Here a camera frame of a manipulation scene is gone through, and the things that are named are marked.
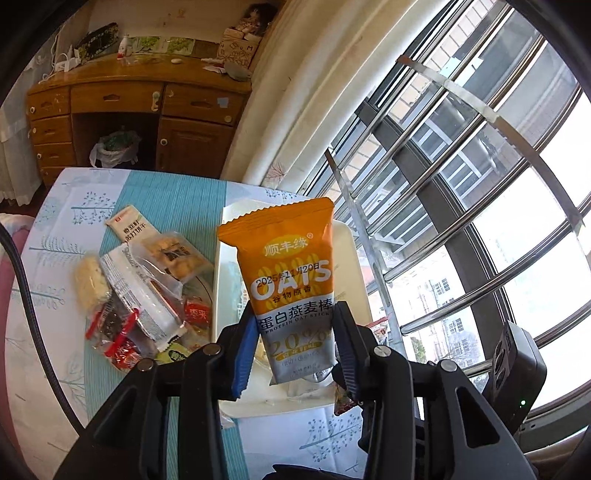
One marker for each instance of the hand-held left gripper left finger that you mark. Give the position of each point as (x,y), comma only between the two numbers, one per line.
(244,364)

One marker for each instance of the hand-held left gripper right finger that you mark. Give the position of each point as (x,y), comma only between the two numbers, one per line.
(345,353)

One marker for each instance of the red white printed snack packet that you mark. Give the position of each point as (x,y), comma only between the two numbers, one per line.
(378,326)

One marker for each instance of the small colourful snack packet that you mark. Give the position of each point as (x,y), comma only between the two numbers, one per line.
(345,402)

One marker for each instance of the white plastic box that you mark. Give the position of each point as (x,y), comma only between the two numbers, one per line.
(231,295)

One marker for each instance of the green yellow snack packet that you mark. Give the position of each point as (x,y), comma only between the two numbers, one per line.
(173,355)

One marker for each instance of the orange oat bar packet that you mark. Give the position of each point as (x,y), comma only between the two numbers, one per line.
(286,286)

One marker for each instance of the red candy wrapper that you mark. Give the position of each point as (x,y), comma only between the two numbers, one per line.
(124,355)

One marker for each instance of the clear packet with white label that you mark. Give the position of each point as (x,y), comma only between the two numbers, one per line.
(138,290)

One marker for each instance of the pale rice crisp packet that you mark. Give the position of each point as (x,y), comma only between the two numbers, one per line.
(90,281)

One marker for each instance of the red date candy packet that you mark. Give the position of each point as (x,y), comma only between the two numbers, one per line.
(197,316)

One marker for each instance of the clear fried snack packet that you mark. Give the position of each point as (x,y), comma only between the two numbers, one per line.
(178,256)

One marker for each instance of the dark candy red-edged wrapper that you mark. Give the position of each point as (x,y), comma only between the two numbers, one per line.
(111,325)

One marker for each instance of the beige cracker packet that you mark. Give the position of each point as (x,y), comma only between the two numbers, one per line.
(131,224)

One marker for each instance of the steel window bars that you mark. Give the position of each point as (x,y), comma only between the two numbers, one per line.
(461,184)

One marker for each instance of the bin with plastic bag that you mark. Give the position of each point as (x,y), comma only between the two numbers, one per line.
(115,150)

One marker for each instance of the pink floral quilt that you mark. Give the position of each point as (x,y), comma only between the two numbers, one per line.
(14,240)

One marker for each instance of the grey cloth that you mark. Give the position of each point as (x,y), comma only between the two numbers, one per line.
(239,70)

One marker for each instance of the wooden desk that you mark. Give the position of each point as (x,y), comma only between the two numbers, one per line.
(115,97)

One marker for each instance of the white lace cloth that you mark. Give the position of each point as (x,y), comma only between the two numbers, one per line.
(11,157)

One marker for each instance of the leaf print cards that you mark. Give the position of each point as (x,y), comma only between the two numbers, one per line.
(161,45)

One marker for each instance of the small white bottle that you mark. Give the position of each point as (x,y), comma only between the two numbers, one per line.
(123,47)

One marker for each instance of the doll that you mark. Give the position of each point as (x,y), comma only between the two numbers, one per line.
(256,16)

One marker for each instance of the white power strip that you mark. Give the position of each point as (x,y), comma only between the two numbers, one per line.
(67,59)

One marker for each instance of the black patterned pencil case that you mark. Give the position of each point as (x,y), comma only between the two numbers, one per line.
(97,40)

